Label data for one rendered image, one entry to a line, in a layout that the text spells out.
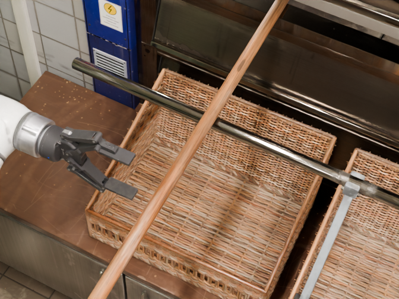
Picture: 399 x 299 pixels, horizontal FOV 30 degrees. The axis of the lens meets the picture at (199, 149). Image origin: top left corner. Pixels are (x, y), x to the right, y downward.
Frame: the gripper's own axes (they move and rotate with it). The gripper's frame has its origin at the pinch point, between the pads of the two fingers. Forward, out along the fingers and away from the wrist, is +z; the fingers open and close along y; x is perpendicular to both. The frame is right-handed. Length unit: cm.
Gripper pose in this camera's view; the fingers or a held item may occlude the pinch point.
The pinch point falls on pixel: (129, 175)
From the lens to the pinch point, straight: 158.6
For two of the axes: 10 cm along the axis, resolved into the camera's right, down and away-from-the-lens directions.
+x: -4.4, 7.3, -5.2
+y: -0.3, 5.7, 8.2
